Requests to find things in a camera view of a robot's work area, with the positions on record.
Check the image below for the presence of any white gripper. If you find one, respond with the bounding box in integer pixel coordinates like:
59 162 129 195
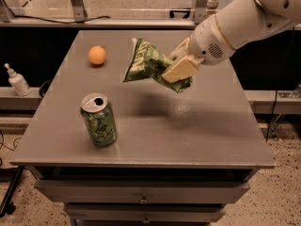
162 15 235 83

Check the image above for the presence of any green jalapeno chip bag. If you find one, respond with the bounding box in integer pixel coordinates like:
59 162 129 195
123 38 192 93

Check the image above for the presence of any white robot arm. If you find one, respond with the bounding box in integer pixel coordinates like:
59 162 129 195
162 0 301 83

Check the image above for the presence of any green soda can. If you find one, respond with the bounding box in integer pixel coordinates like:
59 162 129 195
80 92 117 147

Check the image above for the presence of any orange fruit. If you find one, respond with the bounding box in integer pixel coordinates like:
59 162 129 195
88 45 106 65

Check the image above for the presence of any grey drawer cabinet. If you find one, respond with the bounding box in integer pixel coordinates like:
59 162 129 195
12 30 275 226

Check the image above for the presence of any top drawer knob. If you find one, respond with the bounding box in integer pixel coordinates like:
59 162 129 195
139 194 149 204

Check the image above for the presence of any drawer knob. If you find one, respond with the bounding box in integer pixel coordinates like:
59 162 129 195
142 216 151 224
139 194 149 204

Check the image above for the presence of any lower drawer knob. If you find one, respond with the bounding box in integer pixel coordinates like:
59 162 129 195
142 216 151 224

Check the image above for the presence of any white pump bottle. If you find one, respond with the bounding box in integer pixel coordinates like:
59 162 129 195
5 63 31 96

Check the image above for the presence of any metal frame post right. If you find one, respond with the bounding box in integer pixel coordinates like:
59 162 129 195
193 0 208 24

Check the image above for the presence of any metal frame post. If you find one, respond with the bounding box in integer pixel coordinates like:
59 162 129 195
71 0 87 23
193 0 208 24

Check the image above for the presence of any metal frame post left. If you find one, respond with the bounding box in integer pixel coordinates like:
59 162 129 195
71 0 87 23

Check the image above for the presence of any black cable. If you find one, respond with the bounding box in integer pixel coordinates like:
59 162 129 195
0 0 111 24

